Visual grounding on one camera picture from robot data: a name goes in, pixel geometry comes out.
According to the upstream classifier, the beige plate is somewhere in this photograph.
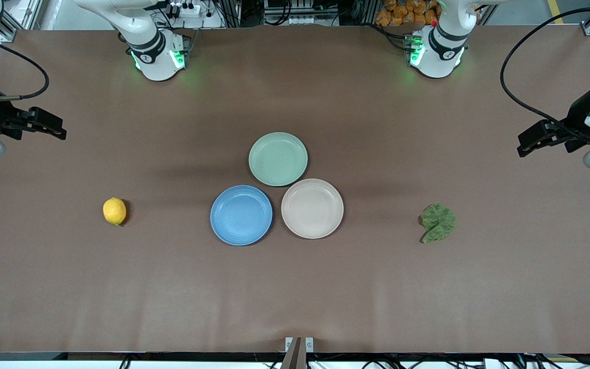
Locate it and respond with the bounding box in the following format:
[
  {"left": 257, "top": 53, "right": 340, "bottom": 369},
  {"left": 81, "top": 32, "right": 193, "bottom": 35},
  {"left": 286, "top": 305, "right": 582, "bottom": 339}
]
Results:
[{"left": 281, "top": 178, "right": 345, "bottom": 240}]

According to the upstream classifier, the green plate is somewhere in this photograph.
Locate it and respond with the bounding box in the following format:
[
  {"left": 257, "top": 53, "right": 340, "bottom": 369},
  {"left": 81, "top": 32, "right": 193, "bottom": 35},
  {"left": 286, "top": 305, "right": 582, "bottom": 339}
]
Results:
[{"left": 248, "top": 132, "right": 309, "bottom": 187}]

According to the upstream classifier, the green lettuce leaf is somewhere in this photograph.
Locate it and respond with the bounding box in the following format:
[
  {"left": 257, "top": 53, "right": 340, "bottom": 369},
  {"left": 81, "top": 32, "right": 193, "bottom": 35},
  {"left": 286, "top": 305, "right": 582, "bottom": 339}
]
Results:
[{"left": 420, "top": 203, "right": 457, "bottom": 244}]

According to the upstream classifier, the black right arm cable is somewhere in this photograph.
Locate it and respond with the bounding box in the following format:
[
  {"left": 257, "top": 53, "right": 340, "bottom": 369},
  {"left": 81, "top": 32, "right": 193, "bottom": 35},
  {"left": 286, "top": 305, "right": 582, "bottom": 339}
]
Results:
[{"left": 0, "top": 36, "right": 50, "bottom": 101}]

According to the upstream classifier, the white power strip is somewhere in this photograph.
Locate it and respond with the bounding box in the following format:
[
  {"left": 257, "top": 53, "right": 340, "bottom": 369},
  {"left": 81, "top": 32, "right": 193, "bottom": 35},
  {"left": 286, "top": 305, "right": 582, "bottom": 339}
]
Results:
[{"left": 164, "top": 2, "right": 202, "bottom": 19}]

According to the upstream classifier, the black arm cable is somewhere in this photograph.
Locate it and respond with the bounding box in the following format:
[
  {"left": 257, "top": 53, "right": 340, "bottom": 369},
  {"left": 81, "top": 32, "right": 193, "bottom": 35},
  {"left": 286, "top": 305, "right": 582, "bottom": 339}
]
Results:
[
  {"left": 500, "top": 5, "right": 590, "bottom": 141},
  {"left": 0, "top": 36, "right": 50, "bottom": 101}
]

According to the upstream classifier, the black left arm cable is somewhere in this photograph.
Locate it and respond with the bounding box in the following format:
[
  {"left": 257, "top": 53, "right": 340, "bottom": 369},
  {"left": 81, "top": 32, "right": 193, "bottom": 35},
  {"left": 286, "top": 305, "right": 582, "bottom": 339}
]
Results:
[{"left": 500, "top": 5, "right": 590, "bottom": 141}]

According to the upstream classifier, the yellow lemon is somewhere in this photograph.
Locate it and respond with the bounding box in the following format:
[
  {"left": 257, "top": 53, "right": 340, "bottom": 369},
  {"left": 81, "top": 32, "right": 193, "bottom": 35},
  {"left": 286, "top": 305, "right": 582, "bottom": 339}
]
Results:
[{"left": 102, "top": 197, "right": 127, "bottom": 227}]

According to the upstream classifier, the blue plate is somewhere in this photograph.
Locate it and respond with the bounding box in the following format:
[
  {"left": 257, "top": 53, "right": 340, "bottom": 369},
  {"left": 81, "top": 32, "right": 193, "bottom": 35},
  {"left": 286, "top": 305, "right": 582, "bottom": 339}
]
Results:
[{"left": 210, "top": 185, "right": 273, "bottom": 247}]

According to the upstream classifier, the orange snack bag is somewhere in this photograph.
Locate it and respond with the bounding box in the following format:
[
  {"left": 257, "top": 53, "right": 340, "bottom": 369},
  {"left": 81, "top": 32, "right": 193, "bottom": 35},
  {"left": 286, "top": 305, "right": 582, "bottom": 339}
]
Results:
[{"left": 375, "top": 0, "right": 440, "bottom": 27}]

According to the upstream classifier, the metal table bracket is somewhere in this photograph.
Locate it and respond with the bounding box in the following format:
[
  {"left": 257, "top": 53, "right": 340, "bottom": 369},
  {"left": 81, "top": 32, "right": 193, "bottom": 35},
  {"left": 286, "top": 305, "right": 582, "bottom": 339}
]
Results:
[{"left": 281, "top": 336, "right": 315, "bottom": 369}]

